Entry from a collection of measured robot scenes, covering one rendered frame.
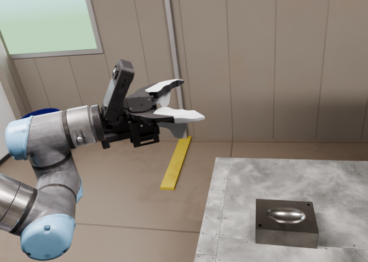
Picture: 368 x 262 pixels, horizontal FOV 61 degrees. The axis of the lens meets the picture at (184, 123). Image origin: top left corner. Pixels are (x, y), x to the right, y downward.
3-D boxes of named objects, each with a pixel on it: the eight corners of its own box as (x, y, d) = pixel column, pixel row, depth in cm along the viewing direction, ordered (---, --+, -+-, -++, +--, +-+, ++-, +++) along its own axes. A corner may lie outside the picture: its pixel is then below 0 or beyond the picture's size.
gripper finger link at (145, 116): (180, 114, 59) (140, 108, 62) (180, 107, 58) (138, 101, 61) (171, 129, 56) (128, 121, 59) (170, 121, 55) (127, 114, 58)
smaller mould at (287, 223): (255, 243, 109) (255, 228, 105) (256, 212, 121) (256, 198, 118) (317, 249, 104) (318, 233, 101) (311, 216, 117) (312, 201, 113)
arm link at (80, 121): (67, 102, 61) (65, 125, 54) (91, 97, 61) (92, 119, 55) (78, 132, 65) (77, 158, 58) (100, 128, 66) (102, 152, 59)
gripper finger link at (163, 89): (174, 96, 73) (147, 114, 68) (172, 73, 70) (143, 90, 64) (185, 100, 72) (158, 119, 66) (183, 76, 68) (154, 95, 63)
